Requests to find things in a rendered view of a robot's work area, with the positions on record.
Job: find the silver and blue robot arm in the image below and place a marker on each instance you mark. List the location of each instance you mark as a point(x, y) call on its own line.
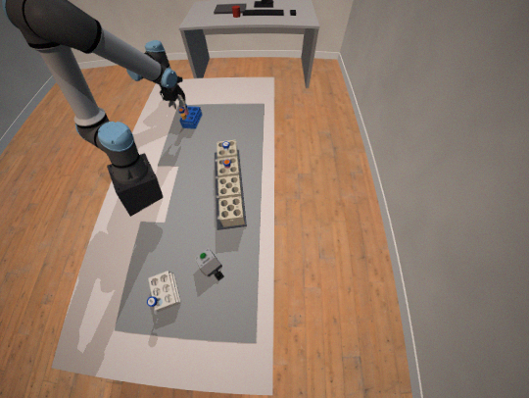
point(60, 21)

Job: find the blue tube rack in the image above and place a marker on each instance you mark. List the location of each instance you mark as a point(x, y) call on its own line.
point(189, 124)

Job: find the grey flat mat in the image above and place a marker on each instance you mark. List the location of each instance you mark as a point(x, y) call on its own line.
point(211, 309)

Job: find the white tube rack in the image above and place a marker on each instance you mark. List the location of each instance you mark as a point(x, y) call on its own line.
point(169, 285)

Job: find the cream bucket adapter with holes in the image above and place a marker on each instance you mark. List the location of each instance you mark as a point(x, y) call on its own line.
point(231, 214)

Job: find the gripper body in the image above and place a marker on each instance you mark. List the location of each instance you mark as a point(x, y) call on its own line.
point(170, 94)

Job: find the beige bucket adapter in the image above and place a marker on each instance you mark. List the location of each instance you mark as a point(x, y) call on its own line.
point(229, 172)
point(232, 152)
point(227, 188)

